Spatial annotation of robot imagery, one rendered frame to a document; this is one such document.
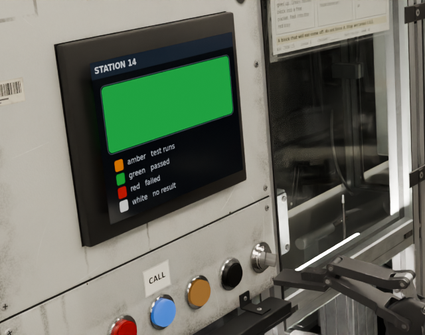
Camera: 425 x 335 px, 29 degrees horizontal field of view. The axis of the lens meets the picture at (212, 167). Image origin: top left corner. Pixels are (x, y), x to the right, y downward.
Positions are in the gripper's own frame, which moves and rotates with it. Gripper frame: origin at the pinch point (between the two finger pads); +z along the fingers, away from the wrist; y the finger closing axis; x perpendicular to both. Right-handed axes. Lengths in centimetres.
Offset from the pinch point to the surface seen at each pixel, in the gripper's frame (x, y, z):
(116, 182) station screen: 20.6, 24.9, 6.0
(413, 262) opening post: -42.4, -14.9, 3.4
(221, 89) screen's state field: 3.3, 29.2, 3.8
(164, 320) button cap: 16.7, 7.0, 7.4
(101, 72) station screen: 19.7, 35.9, 5.6
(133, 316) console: 19.8, 9.0, 8.7
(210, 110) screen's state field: 5.7, 27.5, 4.2
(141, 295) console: 18.2, 10.7, 8.5
